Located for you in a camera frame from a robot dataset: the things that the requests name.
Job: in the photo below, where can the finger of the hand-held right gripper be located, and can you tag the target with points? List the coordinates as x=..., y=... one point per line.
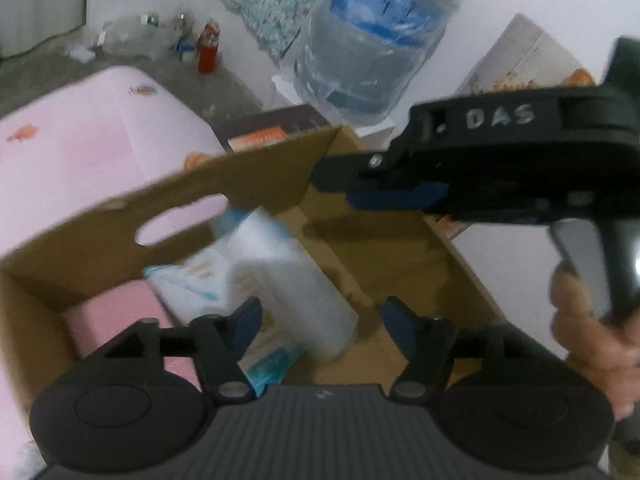
x=390, y=196

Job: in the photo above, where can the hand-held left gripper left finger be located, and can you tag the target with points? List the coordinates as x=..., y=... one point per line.
x=245, y=330

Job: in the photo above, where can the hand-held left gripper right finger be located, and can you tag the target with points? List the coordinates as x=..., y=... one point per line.
x=400, y=330

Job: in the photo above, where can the blue white wipes packet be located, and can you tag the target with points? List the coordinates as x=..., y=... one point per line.
x=195, y=280

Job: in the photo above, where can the cardboard box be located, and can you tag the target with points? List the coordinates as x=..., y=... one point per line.
x=280, y=175

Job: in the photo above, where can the pink soft pack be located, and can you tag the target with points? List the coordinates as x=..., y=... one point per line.
x=120, y=310

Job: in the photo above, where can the person's right hand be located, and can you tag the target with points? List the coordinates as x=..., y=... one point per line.
x=600, y=360

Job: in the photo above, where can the white printed board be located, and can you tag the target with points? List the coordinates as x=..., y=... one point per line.
x=520, y=60

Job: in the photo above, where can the brown carton orange label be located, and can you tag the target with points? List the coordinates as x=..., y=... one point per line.
x=270, y=127

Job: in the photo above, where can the large water jug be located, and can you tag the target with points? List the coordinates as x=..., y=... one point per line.
x=375, y=45

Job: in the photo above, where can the red bottle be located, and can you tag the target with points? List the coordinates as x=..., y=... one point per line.
x=209, y=50

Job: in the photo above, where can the small clear jar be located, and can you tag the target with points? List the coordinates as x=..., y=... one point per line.
x=185, y=22
x=150, y=19

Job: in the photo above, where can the clear plastic bag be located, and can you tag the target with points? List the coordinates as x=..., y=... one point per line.
x=130, y=35

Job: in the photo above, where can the grey curtain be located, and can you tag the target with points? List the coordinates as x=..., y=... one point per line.
x=40, y=0

